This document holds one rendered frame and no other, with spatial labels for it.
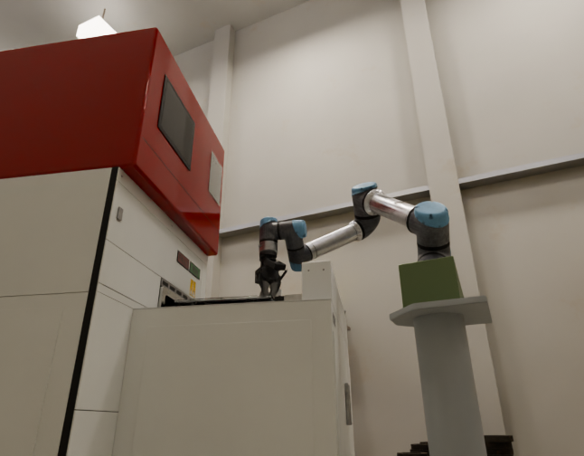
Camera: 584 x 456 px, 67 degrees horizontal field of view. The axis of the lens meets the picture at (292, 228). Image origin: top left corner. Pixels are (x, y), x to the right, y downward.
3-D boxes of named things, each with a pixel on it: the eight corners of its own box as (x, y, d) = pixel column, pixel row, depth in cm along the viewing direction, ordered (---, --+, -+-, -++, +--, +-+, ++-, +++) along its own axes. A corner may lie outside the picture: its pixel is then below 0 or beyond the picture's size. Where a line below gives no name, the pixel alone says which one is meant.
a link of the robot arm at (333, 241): (371, 229, 210) (285, 268, 189) (368, 207, 206) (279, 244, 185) (388, 235, 201) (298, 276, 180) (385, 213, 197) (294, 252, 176)
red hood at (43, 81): (-74, 186, 147) (-23, 52, 172) (75, 265, 221) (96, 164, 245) (136, 165, 136) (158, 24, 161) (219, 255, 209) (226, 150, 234)
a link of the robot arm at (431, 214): (457, 242, 159) (370, 207, 206) (456, 204, 153) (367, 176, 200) (431, 254, 155) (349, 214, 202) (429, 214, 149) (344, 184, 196)
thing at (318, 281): (302, 304, 136) (301, 261, 141) (321, 337, 185) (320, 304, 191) (332, 303, 134) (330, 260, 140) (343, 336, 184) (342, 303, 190)
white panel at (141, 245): (88, 291, 121) (111, 166, 137) (196, 342, 194) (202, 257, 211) (98, 290, 120) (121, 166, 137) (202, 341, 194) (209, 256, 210)
